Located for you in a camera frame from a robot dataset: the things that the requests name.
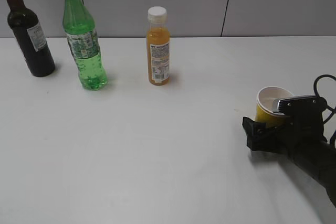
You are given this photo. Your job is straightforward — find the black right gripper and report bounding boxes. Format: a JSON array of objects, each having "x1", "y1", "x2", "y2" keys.
[{"x1": 242, "y1": 95, "x2": 335, "y2": 205}]

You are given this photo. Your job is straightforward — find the green sprite plastic bottle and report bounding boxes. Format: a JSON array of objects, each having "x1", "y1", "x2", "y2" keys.
[{"x1": 62, "y1": 0, "x2": 108, "y2": 90}]

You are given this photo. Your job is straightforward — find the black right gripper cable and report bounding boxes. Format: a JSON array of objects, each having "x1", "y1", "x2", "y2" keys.
[{"x1": 313, "y1": 74, "x2": 336, "y2": 148}]

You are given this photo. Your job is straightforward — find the orange juice bottle white cap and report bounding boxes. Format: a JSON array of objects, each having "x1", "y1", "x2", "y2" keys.
[{"x1": 146, "y1": 6, "x2": 170, "y2": 86}]

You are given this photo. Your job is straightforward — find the yellow paper cup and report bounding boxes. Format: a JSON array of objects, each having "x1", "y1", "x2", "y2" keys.
[{"x1": 255, "y1": 87, "x2": 294, "y2": 127}]

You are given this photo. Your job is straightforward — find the dark red wine bottle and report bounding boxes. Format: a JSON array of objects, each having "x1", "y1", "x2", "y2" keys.
[{"x1": 7, "y1": 0, "x2": 56, "y2": 77}]

